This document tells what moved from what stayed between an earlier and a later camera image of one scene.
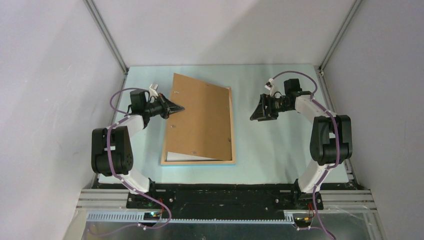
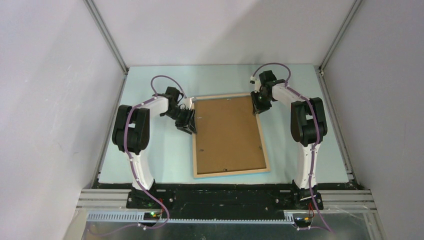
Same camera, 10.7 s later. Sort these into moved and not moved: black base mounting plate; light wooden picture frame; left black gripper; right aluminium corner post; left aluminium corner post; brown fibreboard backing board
Moved: brown fibreboard backing board; light wooden picture frame; left black gripper
Not moved: right aluminium corner post; black base mounting plate; left aluminium corner post
